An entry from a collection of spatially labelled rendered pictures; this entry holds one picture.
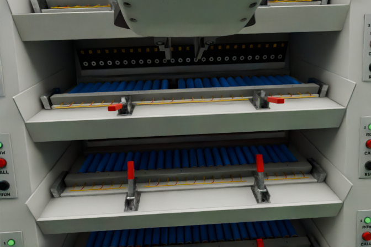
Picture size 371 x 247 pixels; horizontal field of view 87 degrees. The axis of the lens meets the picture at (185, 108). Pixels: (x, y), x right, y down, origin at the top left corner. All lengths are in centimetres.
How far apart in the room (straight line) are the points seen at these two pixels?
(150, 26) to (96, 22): 26
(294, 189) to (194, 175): 22
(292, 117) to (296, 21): 18
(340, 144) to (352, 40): 20
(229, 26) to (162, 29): 5
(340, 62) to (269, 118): 18
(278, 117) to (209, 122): 13
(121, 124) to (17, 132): 19
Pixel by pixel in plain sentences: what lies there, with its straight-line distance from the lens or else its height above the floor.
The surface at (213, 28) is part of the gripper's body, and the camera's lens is 17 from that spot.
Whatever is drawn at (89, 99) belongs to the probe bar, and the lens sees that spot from 45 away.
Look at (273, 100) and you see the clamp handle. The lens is 35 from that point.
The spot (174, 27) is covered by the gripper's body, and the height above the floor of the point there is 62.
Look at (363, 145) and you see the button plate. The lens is 52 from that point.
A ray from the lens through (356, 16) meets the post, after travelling 51.
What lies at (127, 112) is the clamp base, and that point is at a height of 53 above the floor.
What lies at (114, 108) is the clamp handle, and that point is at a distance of 32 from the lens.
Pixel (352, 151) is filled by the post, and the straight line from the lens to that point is 51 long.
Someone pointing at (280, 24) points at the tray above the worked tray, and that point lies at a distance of 44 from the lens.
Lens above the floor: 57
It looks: 5 degrees down
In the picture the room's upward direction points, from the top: 2 degrees counter-clockwise
